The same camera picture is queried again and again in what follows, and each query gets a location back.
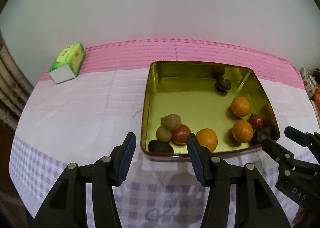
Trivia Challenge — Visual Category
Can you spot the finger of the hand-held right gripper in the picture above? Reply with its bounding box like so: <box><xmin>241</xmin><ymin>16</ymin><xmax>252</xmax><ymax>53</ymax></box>
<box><xmin>261</xmin><ymin>138</ymin><xmax>295</xmax><ymax>168</ymax></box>
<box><xmin>284</xmin><ymin>126</ymin><xmax>320</xmax><ymax>163</ymax></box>

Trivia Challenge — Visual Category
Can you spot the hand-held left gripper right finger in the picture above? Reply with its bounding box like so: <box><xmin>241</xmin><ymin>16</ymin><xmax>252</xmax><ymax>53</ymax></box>
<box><xmin>186</xmin><ymin>133</ymin><xmax>292</xmax><ymax>228</ymax></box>

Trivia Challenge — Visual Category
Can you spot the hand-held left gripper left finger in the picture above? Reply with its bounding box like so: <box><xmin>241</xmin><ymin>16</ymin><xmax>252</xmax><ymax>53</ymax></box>
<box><xmin>32</xmin><ymin>132</ymin><xmax>137</xmax><ymax>228</ymax></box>

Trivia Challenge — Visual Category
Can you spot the dark wrinkled fruit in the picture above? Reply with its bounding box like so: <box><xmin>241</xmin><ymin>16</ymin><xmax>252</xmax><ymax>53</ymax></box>
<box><xmin>215</xmin><ymin>75</ymin><xmax>232</xmax><ymax>92</ymax></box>
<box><xmin>252</xmin><ymin>126</ymin><xmax>274</xmax><ymax>145</ymax></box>
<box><xmin>148</xmin><ymin>140</ymin><xmax>174</xmax><ymax>153</ymax></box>

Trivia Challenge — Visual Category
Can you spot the smooth yellow orange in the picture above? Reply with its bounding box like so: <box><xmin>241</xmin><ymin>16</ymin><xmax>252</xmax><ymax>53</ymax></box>
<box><xmin>195</xmin><ymin>128</ymin><xmax>218</xmax><ymax>153</ymax></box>

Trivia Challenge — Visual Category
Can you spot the small red tomato with stem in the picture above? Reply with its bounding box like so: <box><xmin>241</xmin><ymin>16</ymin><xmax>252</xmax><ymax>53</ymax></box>
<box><xmin>249</xmin><ymin>114</ymin><xmax>264</xmax><ymax>130</ymax></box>

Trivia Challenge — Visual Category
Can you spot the mandarin orange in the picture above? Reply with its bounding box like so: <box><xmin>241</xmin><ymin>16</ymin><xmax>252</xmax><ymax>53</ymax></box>
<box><xmin>231</xmin><ymin>96</ymin><xmax>251</xmax><ymax>118</ymax></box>
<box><xmin>232</xmin><ymin>120</ymin><xmax>254</xmax><ymax>143</ymax></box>

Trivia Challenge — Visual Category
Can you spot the red tin box gold inside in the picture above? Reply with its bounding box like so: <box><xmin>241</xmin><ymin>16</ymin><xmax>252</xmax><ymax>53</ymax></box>
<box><xmin>139</xmin><ymin>61</ymin><xmax>280</xmax><ymax>161</ymax></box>

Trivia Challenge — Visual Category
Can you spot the orange object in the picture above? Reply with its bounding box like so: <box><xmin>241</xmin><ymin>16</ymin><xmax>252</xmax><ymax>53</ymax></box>
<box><xmin>311</xmin><ymin>85</ymin><xmax>320</xmax><ymax>121</ymax></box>

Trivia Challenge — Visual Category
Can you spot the floral patterned object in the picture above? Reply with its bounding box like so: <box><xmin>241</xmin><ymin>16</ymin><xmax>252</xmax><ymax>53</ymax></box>
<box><xmin>299</xmin><ymin>67</ymin><xmax>318</xmax><ymax>98</ymax></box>

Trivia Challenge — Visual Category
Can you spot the pink purple checked tablecloth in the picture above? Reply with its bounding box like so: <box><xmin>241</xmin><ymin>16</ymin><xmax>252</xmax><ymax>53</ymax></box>
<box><xmin>9</xmin><ymin>38</ymin><xmax>320</xmax><ymax>228</ymax></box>

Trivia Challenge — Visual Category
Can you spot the green tissue box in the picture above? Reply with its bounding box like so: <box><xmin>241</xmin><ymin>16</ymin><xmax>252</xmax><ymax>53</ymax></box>
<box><xmin>47</xmin><ymin>42</ymin><xmax>87</xmax><ymax>85</ymax></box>

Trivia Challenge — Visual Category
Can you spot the bamboo furniture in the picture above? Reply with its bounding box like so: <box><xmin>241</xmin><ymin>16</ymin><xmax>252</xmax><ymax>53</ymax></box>
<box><xmin>0</xmin><ymin>30</ymin><xmax>35</xmax><ymax>131</ymax></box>

